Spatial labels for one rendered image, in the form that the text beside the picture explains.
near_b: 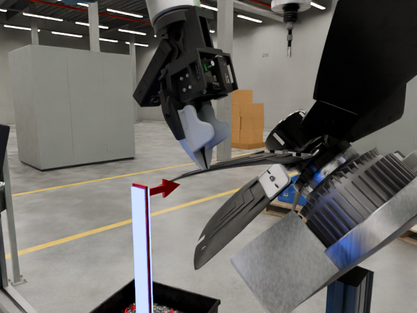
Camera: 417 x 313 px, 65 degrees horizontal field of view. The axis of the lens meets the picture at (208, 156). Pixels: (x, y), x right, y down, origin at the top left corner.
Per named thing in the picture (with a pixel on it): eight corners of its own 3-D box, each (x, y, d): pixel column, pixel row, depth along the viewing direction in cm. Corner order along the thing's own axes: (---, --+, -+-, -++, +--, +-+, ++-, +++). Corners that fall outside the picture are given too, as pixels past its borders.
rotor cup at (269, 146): (316, 185, 77) (280, 147, 82) (362, 143, 70) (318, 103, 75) (288, 200, 67) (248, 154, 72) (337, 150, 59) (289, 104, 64)
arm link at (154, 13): (134, 1, 46) (175, 12, 52) (141, 32, 46) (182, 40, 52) (168, -29, 41) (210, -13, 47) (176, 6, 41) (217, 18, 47)
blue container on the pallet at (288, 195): (329, 195, 399) (330, 178, 395) (310, 207, 352) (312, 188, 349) (297, 189, 424) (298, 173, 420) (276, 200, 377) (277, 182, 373)
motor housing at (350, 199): (358, 243, 77) (318, 200, 82) (443, 180, 65) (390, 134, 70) (319, 284, 60) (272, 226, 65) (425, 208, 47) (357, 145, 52)
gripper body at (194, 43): (205, 93, 40) (182, -1, 40) (161, 112, 46) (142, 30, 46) (241, 94, 46) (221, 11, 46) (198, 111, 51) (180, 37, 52)
